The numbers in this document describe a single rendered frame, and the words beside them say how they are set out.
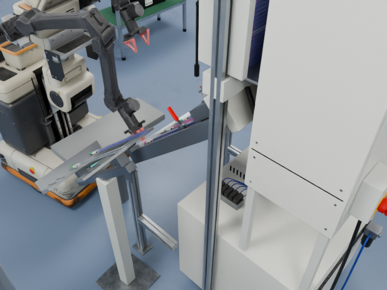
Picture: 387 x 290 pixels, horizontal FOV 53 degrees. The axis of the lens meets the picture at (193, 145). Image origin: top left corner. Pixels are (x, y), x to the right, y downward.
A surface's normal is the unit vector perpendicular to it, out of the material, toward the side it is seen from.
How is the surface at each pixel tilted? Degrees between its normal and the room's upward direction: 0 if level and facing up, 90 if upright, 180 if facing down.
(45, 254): 0
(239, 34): 90
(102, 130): 0
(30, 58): 92
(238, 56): 90
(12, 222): 0
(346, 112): 90
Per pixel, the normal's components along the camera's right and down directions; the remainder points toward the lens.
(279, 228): 0.00, -0.74
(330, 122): -0.68, 0.49
